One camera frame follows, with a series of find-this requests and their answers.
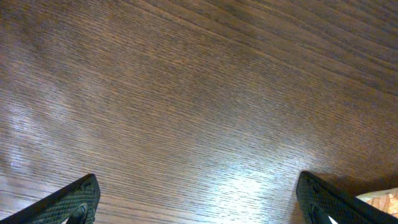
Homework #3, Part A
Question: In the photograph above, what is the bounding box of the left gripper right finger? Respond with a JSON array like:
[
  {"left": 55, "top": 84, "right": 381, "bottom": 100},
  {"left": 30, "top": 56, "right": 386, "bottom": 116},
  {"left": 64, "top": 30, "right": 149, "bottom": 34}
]
[{"left": 296, "top": 171, "right": 397, "bottom": 224}]

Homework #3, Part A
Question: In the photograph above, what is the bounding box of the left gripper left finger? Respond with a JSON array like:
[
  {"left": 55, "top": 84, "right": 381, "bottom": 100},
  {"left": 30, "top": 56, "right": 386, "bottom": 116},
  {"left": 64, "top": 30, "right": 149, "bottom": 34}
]
[{"left": 1, "top": 174, "right": 101, "bottom": 224}]

